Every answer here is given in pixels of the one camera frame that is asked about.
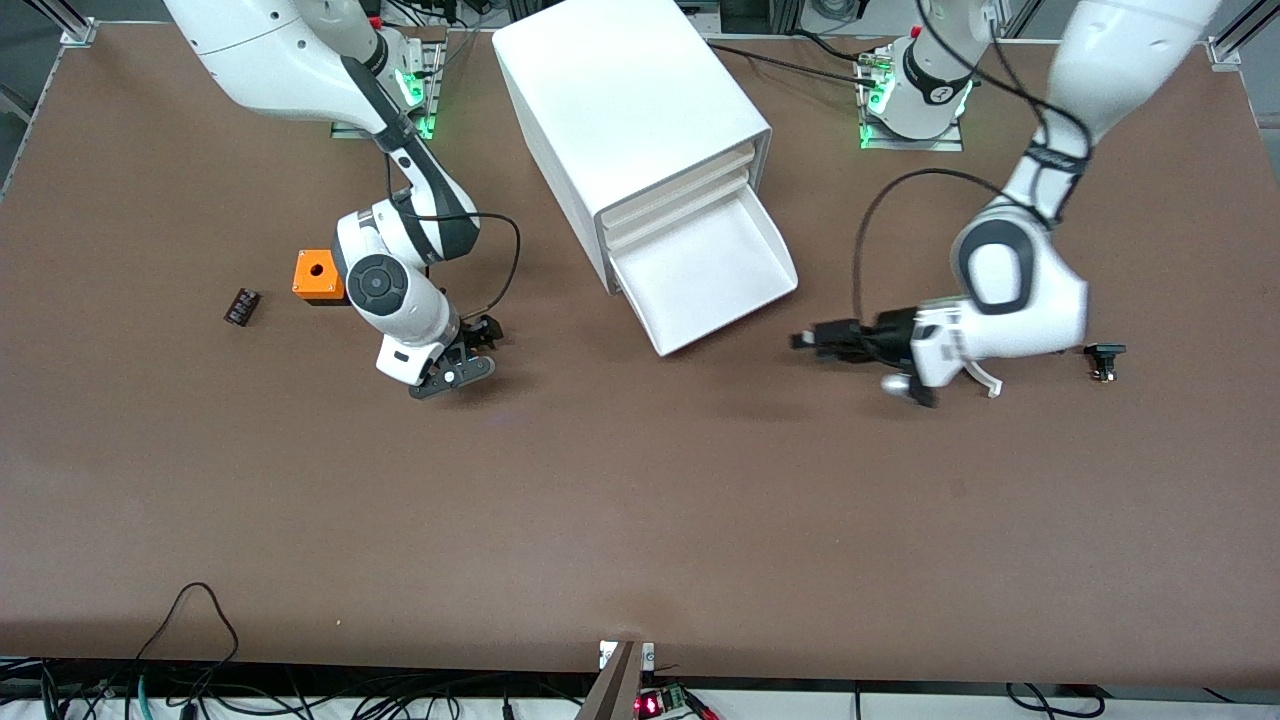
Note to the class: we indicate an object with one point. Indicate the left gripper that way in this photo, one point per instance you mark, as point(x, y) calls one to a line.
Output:
point(884, 337)

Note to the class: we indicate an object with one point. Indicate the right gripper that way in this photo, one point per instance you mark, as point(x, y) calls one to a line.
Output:
point(482, 331)

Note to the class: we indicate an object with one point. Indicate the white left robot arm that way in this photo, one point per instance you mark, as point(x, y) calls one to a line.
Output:
point(1040, 290)

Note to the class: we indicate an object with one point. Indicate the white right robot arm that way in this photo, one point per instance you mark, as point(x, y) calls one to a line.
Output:
point(280, 50)

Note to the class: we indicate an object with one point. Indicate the orange box with hole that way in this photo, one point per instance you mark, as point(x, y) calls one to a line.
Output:
point(315, 272)

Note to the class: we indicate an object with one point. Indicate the small dark rectangular block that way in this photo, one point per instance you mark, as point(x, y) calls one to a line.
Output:
point(241, 306)

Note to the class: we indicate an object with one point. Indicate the circuit board with red light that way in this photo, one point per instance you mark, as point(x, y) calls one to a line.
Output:
point(665, 703)

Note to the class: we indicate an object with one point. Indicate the white curved bracket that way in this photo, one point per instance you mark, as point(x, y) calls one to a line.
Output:
point(988, 378)

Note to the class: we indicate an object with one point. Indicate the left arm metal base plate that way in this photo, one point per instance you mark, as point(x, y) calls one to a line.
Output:
point(955, 142)

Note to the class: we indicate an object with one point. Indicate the small black bracket part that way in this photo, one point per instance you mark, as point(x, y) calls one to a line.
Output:
point(1103, 355)

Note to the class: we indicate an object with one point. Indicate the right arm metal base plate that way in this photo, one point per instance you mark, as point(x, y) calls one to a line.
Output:
point(432, 95)

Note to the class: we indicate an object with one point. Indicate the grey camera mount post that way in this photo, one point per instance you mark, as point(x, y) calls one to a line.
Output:
point(612, 690)

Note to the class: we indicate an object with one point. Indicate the aluminium frame profile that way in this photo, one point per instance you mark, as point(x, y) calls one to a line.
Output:
point(1235, 38)
point(75, 28)

